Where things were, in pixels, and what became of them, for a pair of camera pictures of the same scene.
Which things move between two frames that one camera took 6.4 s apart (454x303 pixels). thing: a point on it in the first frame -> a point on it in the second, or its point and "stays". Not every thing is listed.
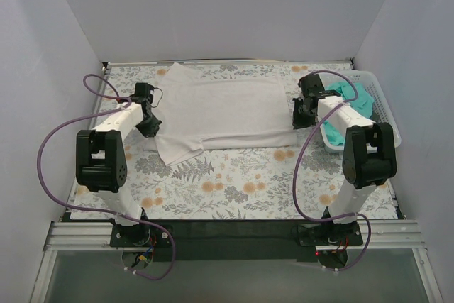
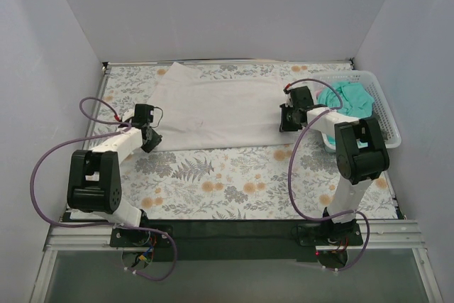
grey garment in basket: x=375 y=117 stays
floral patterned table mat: x=301 y=182 stays
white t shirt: x=201 y=113 stays
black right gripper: x=302 y=115 -> x=286 y=120
